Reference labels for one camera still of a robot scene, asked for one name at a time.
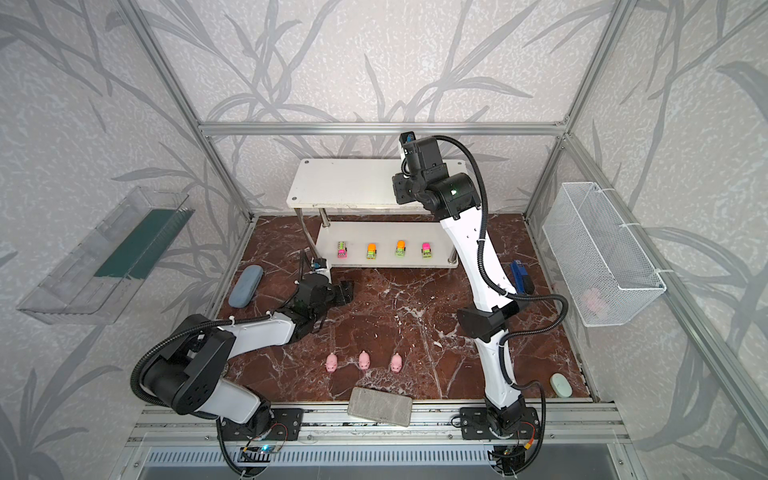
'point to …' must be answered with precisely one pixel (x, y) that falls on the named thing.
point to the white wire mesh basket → (602, 267)
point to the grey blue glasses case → (245, 286)
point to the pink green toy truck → (342, 250)
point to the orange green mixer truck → (400, 248)
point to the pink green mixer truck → (426, 250)
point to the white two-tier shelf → (316, 185)
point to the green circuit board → (267, 448)
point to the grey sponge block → (379, 406)
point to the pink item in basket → (593, 299)
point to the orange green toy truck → (371, 251)
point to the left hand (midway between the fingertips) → (350, 275)
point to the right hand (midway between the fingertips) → (406, 171)
